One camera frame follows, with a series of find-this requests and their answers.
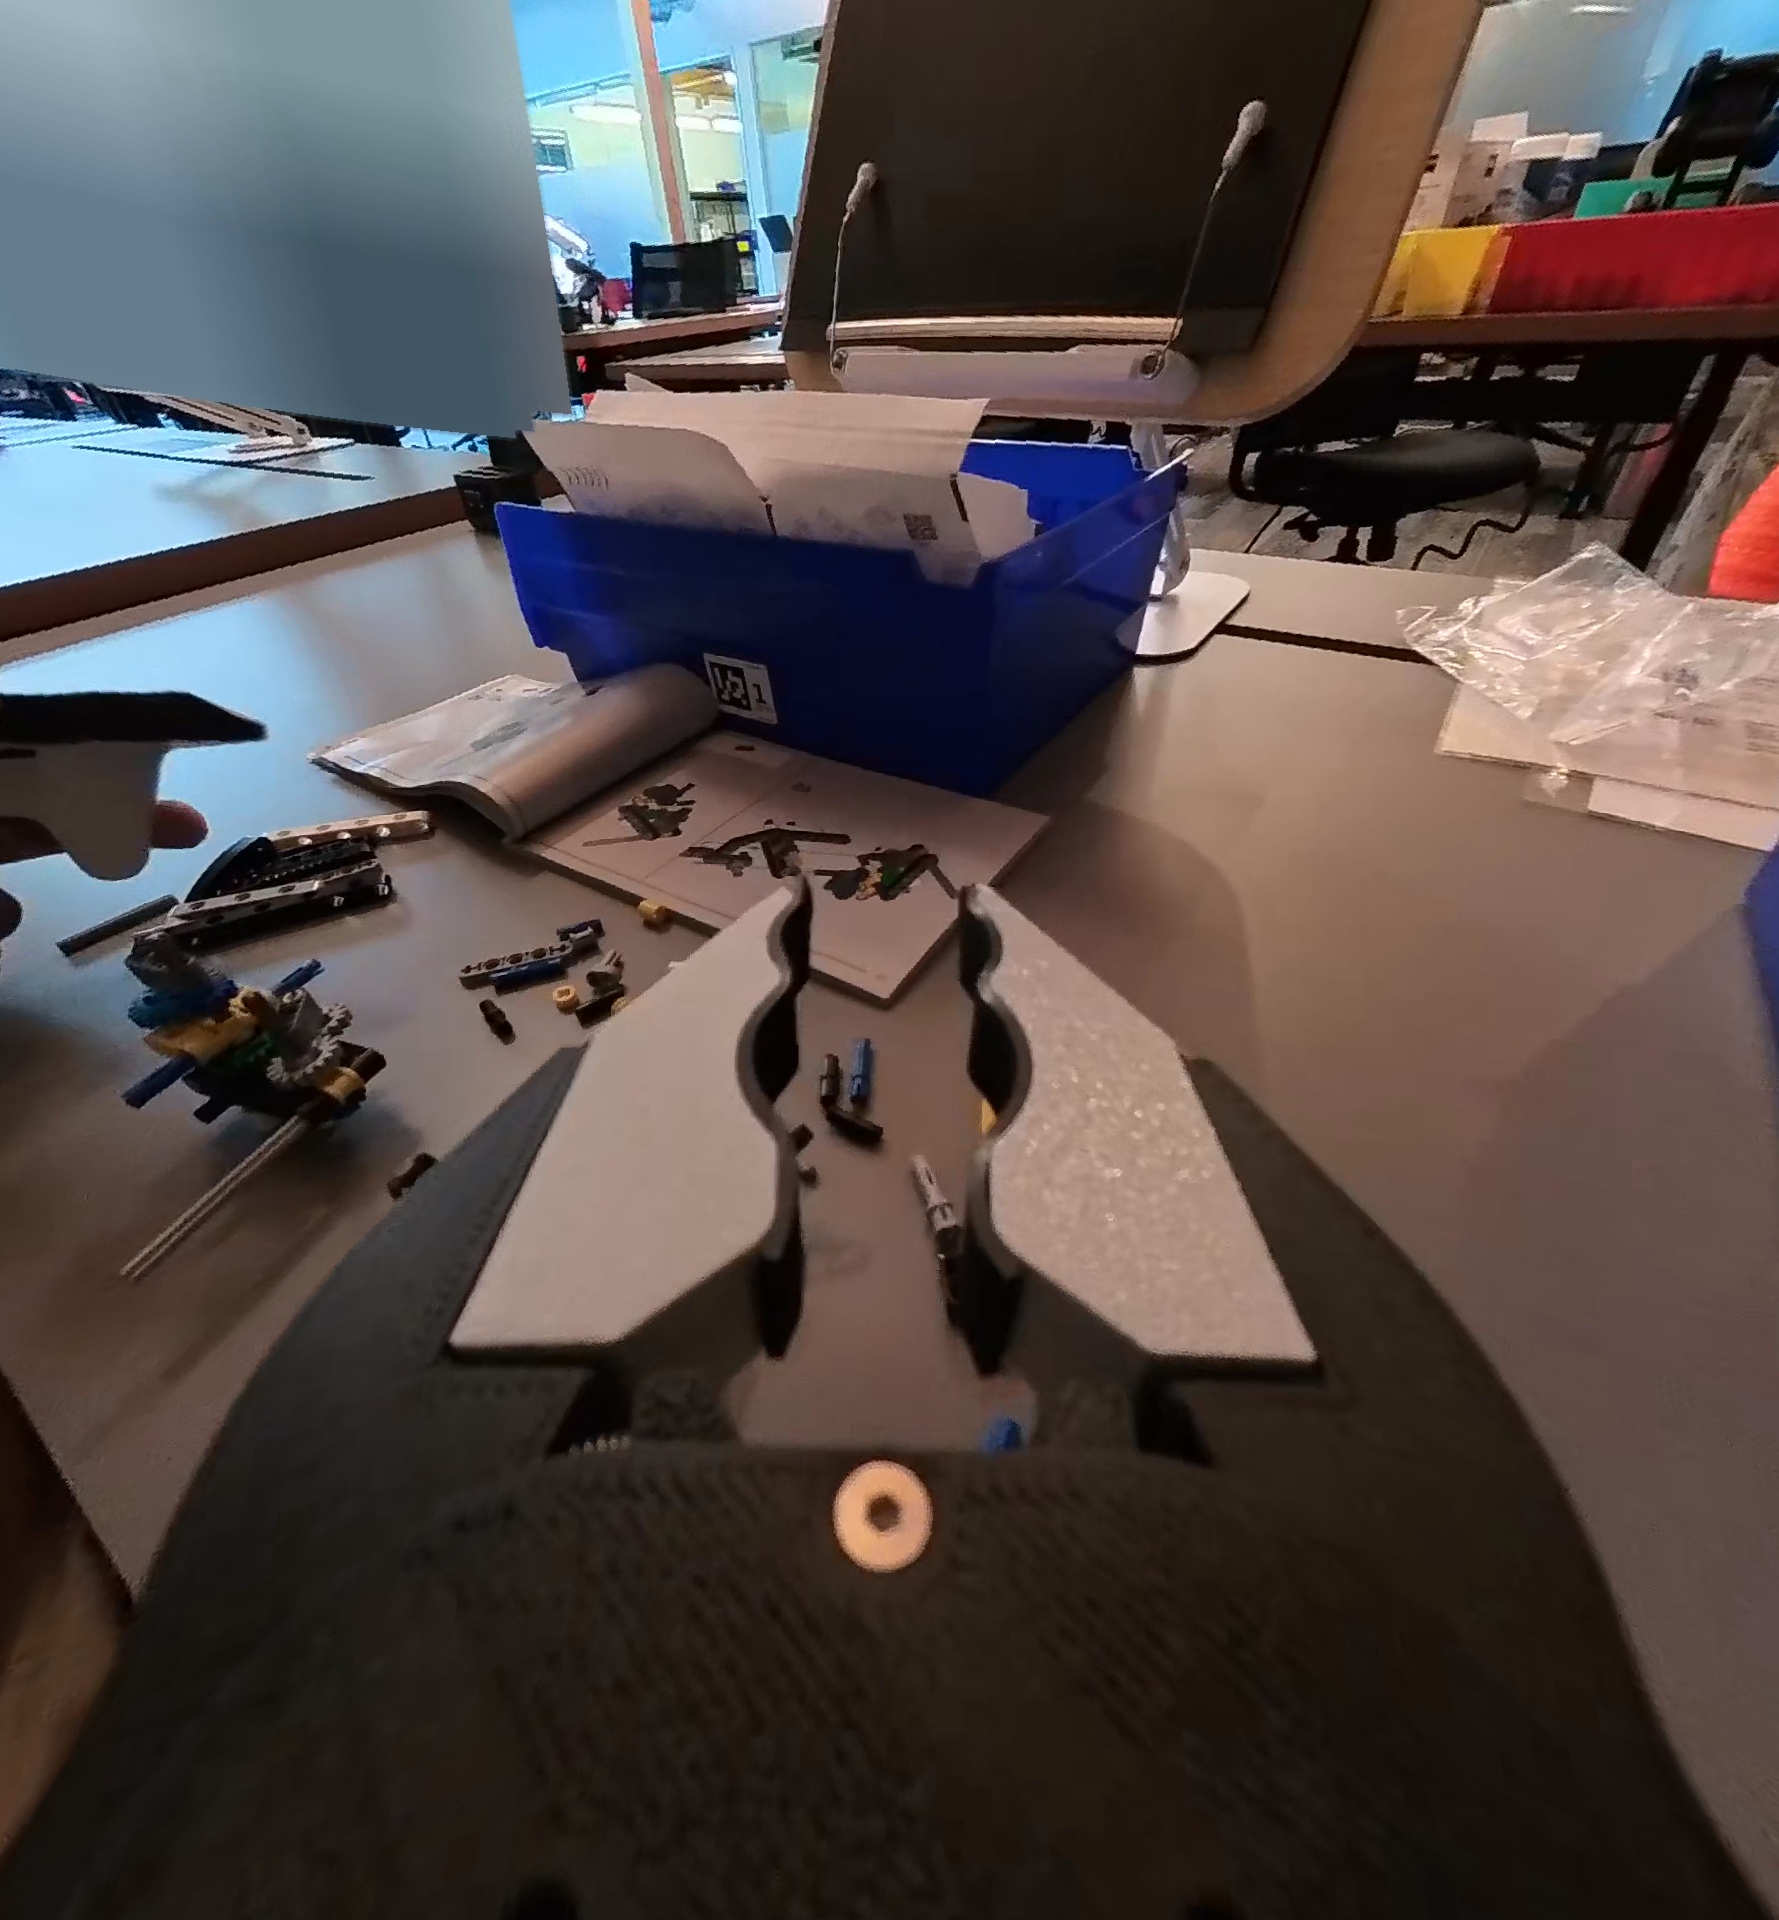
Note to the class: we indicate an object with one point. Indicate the black lego beam with holes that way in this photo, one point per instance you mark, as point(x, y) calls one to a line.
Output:
point(335, 907)

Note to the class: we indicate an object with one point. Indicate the brown work table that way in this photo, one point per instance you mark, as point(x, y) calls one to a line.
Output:
point(1625, 338)

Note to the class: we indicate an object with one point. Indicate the clear plastic bag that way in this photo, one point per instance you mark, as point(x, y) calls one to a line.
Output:
point(1595, 631)

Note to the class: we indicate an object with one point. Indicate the red storage bin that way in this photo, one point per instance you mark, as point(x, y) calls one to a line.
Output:
point(1670, 255)

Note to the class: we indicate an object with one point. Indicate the lego instruction booklet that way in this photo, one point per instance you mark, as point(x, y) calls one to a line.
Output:
point(768, 840)

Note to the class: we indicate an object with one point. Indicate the computer monitor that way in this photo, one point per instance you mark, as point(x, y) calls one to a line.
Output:
point(1070, 164)

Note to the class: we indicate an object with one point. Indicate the yellow storage bin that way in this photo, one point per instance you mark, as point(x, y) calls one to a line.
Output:
point(1437, 270)

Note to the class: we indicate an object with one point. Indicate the blue lego axle pin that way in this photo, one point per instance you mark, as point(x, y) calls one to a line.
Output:
point(537, 972)

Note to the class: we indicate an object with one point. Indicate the short blue lego pin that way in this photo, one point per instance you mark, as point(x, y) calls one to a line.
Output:
point(1000, 1433)

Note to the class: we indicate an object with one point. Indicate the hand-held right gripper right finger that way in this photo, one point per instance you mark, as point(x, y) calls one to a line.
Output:
point(1130, 1184)

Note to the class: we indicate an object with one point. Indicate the white paper sheet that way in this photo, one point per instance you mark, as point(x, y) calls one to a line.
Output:
point(1698, 779)

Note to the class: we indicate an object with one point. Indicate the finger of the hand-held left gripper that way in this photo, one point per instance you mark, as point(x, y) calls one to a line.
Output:
point(63, 795)
point(108, 716)

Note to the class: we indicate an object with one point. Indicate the light grey lego pin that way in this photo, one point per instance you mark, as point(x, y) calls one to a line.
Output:
point(937, 1201)

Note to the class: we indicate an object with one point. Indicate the blue and grey lego connector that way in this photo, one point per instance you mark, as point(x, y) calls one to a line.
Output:
point(578, 936)

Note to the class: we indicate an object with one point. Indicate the white papers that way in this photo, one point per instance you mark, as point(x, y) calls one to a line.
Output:
point(768, 465)

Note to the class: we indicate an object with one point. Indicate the long blue lego pin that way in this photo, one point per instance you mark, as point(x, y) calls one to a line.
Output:
point(862, 1067)

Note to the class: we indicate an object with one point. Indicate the silver monitor stand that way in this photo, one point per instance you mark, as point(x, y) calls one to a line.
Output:
point(1183, 600)

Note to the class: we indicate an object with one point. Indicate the short white lego beam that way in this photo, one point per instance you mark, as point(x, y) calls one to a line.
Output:
point(274, 897)

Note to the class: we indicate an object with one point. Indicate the black curved lego liftarm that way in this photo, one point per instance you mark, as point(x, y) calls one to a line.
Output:
point(274, 868)

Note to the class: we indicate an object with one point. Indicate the thin grey lego liftarm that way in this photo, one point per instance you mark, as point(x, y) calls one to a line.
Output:
point(508, 968)

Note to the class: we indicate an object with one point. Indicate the lego gear assembly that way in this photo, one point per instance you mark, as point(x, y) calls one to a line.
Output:
point(243, 1037)

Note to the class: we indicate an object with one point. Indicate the long white lego beam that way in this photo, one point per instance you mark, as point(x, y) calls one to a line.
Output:
point(344, 833)

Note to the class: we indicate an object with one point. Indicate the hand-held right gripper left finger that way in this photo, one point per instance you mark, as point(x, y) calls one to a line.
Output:
point(634, 1184)

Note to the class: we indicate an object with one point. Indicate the long thin grey lego axle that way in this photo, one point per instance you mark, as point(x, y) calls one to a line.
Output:
point(215, 1193)

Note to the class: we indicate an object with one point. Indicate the black office chair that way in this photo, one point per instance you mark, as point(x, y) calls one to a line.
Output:
point(1369, 473)

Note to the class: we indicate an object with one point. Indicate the long black lego beam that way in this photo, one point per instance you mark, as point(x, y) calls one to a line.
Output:
point(117, 925)

